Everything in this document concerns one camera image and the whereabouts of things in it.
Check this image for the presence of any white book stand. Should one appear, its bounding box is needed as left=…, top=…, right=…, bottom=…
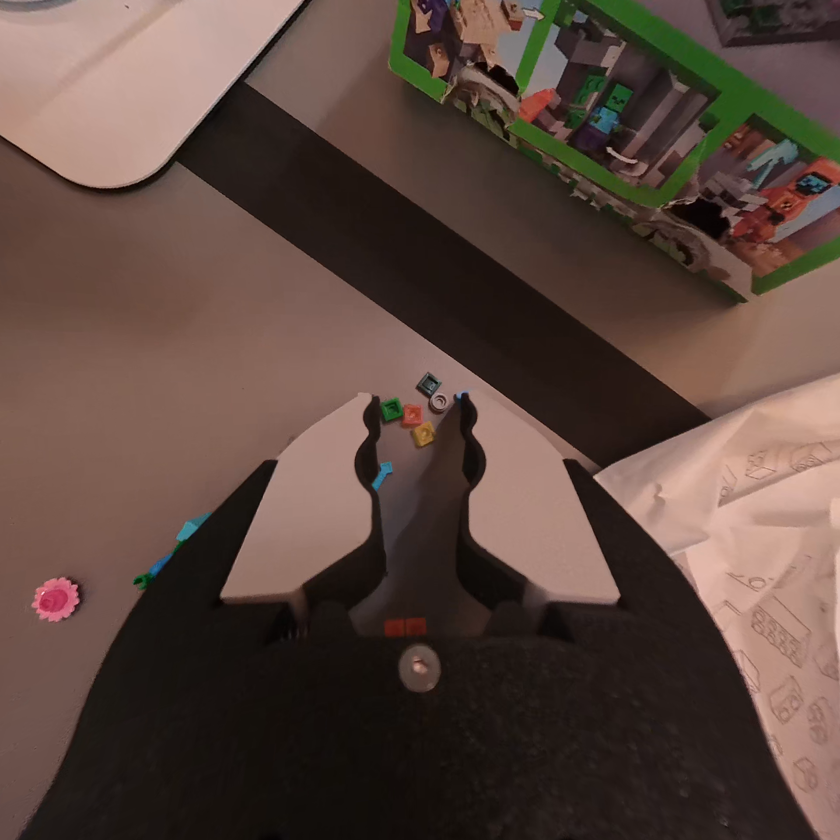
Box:
left=0, top=0, right=307, bottom=193

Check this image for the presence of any pink flower piece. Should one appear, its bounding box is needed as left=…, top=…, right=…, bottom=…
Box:
left=31, top=577, right=81, bottom=623

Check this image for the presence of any pile of white paper bags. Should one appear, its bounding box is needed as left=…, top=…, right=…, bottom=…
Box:
left=594, top=374, right=840, bottom=840

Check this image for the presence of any grey desk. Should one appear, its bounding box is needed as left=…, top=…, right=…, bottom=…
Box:
left=0, top=0, right=840, bottom=840

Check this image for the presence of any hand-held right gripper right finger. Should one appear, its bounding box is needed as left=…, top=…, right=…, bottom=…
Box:
left=455, top=390, right=621, bottom=605

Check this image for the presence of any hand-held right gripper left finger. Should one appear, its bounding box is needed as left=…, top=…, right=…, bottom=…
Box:
left=220, top=392, right=388, bottom=605

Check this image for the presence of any green toy box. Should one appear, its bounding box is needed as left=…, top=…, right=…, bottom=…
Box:
left=388, top=0, right=840, bottom=304

